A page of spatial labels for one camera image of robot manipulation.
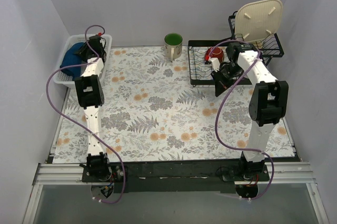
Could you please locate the blue t shirt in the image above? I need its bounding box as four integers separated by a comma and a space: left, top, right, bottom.
60, 42, 87, 79

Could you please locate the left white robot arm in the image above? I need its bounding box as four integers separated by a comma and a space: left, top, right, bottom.
74, 34, 112, 182

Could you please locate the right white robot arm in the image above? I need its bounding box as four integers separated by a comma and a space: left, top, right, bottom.
208, 40, 289, 181

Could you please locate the red bowl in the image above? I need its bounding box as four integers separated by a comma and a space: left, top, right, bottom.
204, 47, 224, 64

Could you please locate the white plastic basket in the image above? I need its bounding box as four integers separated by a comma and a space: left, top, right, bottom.
53, 34, 112, 89

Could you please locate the cream square plastic lid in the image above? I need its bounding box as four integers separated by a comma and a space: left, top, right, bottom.
234, 0, 283, 42

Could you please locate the green inside floral mug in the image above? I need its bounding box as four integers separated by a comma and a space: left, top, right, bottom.
164, 33, 183, 62

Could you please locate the floral table mat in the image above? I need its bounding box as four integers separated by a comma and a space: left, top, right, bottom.
52, 45, 296, 164

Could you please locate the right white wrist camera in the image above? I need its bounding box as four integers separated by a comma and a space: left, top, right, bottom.
205, 55, 221, 72

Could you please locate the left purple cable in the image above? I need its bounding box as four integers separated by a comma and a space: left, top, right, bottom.
46, 24, 126, 204

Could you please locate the purple cable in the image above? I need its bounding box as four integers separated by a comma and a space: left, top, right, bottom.
46, 24, 126, 204
205, 40, 275, 201

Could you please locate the black wire dish rack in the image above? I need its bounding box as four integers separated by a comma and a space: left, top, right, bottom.
187, 11, 285, 87

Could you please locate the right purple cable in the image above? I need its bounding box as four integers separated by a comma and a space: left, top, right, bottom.
205, 40, 275, 201

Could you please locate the aluminium frame rail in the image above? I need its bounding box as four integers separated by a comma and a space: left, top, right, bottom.
33, 162, 316, 185

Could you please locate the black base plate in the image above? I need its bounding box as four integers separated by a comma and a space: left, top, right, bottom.
80, 159, 271, 194

